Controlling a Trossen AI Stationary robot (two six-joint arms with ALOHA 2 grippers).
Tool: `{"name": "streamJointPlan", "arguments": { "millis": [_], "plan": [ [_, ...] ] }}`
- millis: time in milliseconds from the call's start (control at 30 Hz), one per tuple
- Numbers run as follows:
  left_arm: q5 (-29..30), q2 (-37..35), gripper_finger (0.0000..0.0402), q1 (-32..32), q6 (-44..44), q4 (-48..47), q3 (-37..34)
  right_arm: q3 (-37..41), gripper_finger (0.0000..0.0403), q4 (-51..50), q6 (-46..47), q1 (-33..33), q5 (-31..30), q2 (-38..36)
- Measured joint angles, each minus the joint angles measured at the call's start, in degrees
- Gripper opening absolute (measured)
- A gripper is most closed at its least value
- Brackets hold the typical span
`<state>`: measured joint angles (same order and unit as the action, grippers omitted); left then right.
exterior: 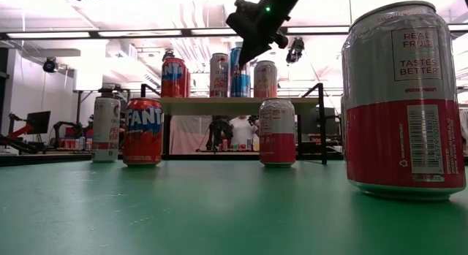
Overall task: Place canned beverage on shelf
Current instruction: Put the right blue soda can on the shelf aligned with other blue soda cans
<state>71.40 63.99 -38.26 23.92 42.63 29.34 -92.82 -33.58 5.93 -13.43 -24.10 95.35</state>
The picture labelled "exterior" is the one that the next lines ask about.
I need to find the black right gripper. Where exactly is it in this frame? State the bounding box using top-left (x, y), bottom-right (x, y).
top-left (225, 0), bottom-right (292, 68)

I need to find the white orange Spindrift can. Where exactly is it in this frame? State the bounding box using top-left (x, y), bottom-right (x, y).
top-left (253, 60), bottom-right (278, 99)

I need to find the blue silver Red Bull can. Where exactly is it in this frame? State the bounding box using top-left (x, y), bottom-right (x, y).
top-left (229, 46), bottom-right (252, 99)

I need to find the white red Spindrift can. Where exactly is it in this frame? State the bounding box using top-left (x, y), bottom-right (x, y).
top-left (341, 1), bottom-right (467, 202)
top-left (258, 97), bottom-right (296, 169)

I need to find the person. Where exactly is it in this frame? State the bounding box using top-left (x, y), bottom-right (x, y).
top-left (230, 115), bottom-right (260, 146)

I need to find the black overhead light bar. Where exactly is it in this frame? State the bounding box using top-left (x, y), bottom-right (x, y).
top-left (0, 26), bottom-right (468, 41)

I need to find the green table mat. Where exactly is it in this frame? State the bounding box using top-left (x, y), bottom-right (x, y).
top-left (0, 159), bottom-right (468, 255)

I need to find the black background monitor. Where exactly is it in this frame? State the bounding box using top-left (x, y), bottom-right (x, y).
top-left (24, 110), bottom-right (52, 136)

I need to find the wooden shelf black metal frame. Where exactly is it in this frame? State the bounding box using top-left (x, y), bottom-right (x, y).
top-left (140, 82), bottom-right (328, 165)

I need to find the black dome camera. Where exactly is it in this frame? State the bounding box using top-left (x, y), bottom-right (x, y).
top-left (42, 56), bottom-right (60, 74)

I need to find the black aluminium table frame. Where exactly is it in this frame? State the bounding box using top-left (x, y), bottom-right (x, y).
top-left (0, 151), bottom-right (468, 167)

